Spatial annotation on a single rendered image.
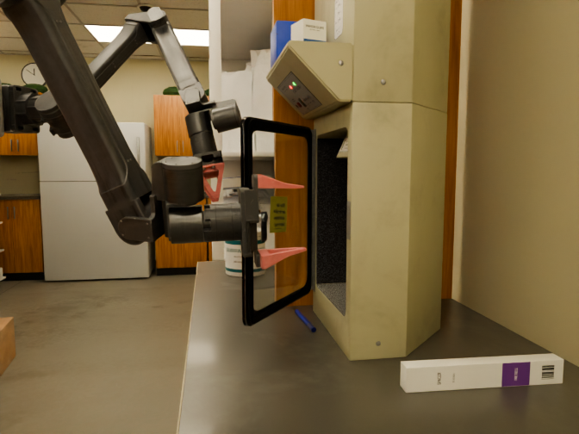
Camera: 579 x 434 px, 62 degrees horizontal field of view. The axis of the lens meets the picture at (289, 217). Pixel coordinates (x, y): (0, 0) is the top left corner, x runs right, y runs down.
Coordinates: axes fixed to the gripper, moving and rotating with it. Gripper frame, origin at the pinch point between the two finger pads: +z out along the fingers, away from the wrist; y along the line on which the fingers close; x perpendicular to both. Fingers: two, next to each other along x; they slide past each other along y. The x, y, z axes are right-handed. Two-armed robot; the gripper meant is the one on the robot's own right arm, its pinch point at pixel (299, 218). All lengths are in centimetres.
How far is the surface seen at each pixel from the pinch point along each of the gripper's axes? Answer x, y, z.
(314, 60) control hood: 9.1, 26.1, 5.1
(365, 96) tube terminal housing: 9.3, 20.0, 14.2
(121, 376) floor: 230, -115, -77
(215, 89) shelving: 125, 41, -10
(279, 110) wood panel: 46, 23, 4
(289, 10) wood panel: 46, 46, 7
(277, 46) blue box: 28.6, 33.4, 1.7
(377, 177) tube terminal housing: 9.6, 5.6, 16.2
